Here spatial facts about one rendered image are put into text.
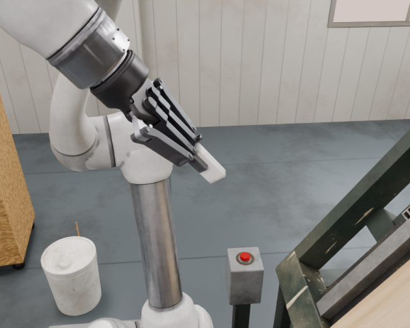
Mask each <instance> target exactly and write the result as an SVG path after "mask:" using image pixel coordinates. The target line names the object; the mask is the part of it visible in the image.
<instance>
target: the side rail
mask: <svg viewBox="0 0 410 328"><path fill-rule="evenodd" d="M409 184H410V130H409V131H408V132H407V133H406V134H405V135H404V136H403V137H402V138H401V139H400V140H399V141H398V142H397V143H396V144H395V145H394V146H393V147H392V148H391V149H390V150H389V151H388V152H387V153H386V154H385V155H384V156H383V157H382V158H381V159H380V160H379V161H378V162H377V163H376V164H375V165H374V167H373V168H372V169H371V170H370V171H369V172H368V173H367V174H366V175H365V176H364V177H363V178H362V179H361V180H360V181H359V182H358V183H357V184H356V185H355V186H354V187H353V189H352V190H351V191H350V192H349V193H348V194H347V195H346V196H345V197H344V198H343V199H342V200H341V201H340V202H339V203H338V204H337V205H336V206H335V207H334V208H333V209H332V210H331V211H330V212H329V213H328V214H327V215H326V216H325V217H324V218H323V219H322V220H321V221H320V222H319V223H318V224H317V225H316V226H315V227H314V229H313V230H312V231H311V232H310V233H309V234H308V235H307V236H306V237H305V238H304V239H303V240H302V241H301V242H300V243H299V244H298V245H297V246H296V247H295V249H294V251H295V254H296V256H297V259H298V260H299V261H301V262H304V263H306V264H308V265H310V266H312V267H315V268H317V269H321V268H322V267H323V266H324V265H325V264H326V263H327V262H328V261H329V260H330V259H331V258H332V257H333V256H334V255H335V254H336V253H337V252H338V251H339V250H340V249H341V248H342V247H343V246H344V245H346V244H347V243H348V242H349V241H350V240H351V239H352V238H353V237H354V236H355V235H356V234H357V233H358V232H359V231H360V230H362V229H363V228H364V227H365V226H366V225H365V223H364V220H365V219H367V218H368V217H369V216H370V215H371V214H372V213H373V212H374V211H375V210H376V209H377V208H378V207H379V206H381V207H382V208H384V207H385V206H386V205H387V204H388V203H389V202H390V201H392V200H393V199H394V198H395V197H396V196H397V195H398V194H399V193H400V192H401V191H402V190H403V189H404V188H405V187H406V186H407V185H409Z"/></svg>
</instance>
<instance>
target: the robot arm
mask: <svg viewBox="0 0 410 328"><path fill-rule="evenodd" d="M121 4H122V0H0V28H1V29H2V30H4V32H6V33H7V34H8V35H10V36H11V37H12V38H13V39H15V40H16V41H18V42H19V43H20V44H22V45H24V46H26V47H28V48H30V49H32V50H33V51H35V52H37V53H38V54H40V55H41V56H42V57H43V58H45V59H46V60H47V61H48V62H49V63H50V65H52V66H54V67H55V68H56V69H57V70H58V71H59V72H60V73H59V76H58V79H57V82H56V85H55V89H54V92H53V97H52V100H51V109H50V128H49V139H50V145H51V149H52V151H53V153H54V154H55V156H56V158H57V159H58V160H59V161H60V162H61V163H62V164H63V165H64V166H65V167H67V168H69V169H71V170H73V171H80V172H83V171H89V170H94V169H107V168H113V167H120V170H121V171H122V173H123V175H124V177H125V179H127V181H128V182H129V183H130V188H131V195H132V201H133V208H134V213H135V220H136V225H137V233H138V238H139V245H140V250H141V258H142V262H143V270H144V278H145V283H146V291H147V295H148V300H147V301H146V303H145V304H144V306H143V308H142V315H141V320H138V321H121V320H119V319H116V318H100V319H97V320H95V321H93V322H91V323H90V324H88V325H87V326H86V327H85V328H213V323H212V319H211V318H210V315H209V314H208V313H207V312H206V310H205V309H204V308H202V307H201V306H199V305H194V304H193V300H192V299H191V298H190V297H189V296H188V295H187V294H185V293H184V292H183V291H182V282H181V277H180V267H179V262H178V252H177V247H176V237H175V231H174V219H173V213H172V204H171V194H170V189H169V179H168V177H169V176H170V175H171V172H172V166H173V164H175V165H176V166H177V167H181V166H182V165H185V164H186V163H189V164H190V165H191V166H192V167H193V168H194V169H195V170H196V171H197V172H199V173H200V174H201V175H202V176H203V177H204V178H205V179H206V180H207V181H209V183H213V182H216V181H218V180H220V179H221V178H224V177H225V176H226V174H225V173H226V170H225V169H224V168H223V167H222V166H221V165H220V164H219V163H218V162H217V161H216V160H215V159H214V158H213V157H212V156H211V155H210V154H209V153H208V151H207V150H206V149H205V148H204V147H203V146H202V145H201V144H200V143H198V142H200V141H202V136H201V134H200V135H198V136H196V135H195V133H196V132H197V129H196V127H195V126H194V125H193V123H192V122H191V121H190V119H189V118H188V117H187V115H186V114H185V113H184V111H183V110H182V108H181V107H180V106H179V105H178V103H177V102H176V100H175V99H174V98H173V97H172V95H171V94H170V92H169V91H168V90H167V88H166V86H165V84H164V82H163V80H162V78H160V77H158V78H157V79H155V80H153V81H151V80H150V79H149V78H147V77H148V67H147V65H145V63H144V62H143V61H142V60H140V58H139V57H138V56H137V55H136V54H135V53H134V52H133V51H132V50H129V49H128V47H129V45H130V40H129V38H128V37H127V36H126V35H125V34H124V33H123V32H122V31H121V30H120V29H119V27H118V26H117V25H116V24H115V22H116V19H117V16H118V13H119V10H120V7H121ZM90 92H91V93H92V94H93V95H94V96H95V97H97V99H99V101H101V102H102V103H103V104H104V105H105V106H106V107H108V108H110V109H120V110H121V112H118V113H114V114H111V115H104V116H95V117H87V115H86V114H85V108H86V104H87V100H88V98H89V94H90Z"/></svg>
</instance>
